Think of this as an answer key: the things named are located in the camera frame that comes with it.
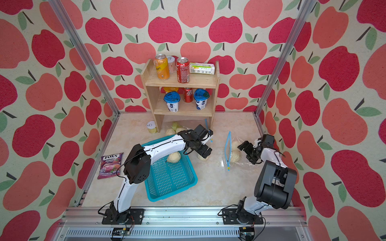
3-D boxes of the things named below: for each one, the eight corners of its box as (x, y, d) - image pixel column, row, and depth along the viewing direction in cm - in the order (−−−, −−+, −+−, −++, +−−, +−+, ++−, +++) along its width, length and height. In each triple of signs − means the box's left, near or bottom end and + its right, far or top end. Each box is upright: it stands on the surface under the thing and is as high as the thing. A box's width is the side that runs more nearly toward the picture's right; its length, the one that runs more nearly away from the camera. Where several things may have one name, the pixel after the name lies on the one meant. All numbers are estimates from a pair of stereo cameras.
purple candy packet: (100, 179, 89) (97, 176, 86) (104, 158, 97) (101, 156, 95) (121, 174, 90) (119, 172, 88) (122, 155, 99) (120, 152, 96)
